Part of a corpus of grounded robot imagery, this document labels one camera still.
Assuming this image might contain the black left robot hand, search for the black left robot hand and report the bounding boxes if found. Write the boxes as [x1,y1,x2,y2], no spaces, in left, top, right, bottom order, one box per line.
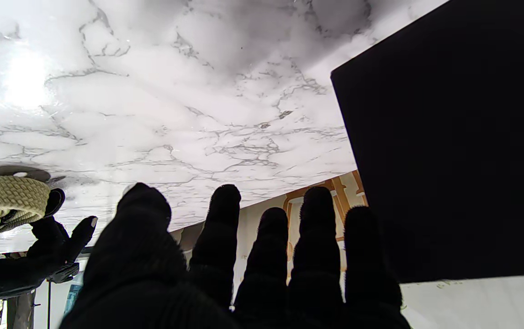
[58,183,412,329]

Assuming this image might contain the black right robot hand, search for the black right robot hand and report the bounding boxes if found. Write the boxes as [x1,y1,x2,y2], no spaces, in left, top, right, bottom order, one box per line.
[0,188,99,306]

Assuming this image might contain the beige woven belt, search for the beige woven belt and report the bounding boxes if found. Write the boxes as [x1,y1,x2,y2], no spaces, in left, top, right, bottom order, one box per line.
[0,176,52,233]

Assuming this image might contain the black belt storage box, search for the black belt storage box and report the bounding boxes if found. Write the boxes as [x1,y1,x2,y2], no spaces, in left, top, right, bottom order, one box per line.
[330,0,524,284]

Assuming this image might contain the printed room scene backdrop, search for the printed room scene backdrop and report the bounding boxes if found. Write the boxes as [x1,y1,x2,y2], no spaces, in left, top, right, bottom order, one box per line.
[170,170,524,329]

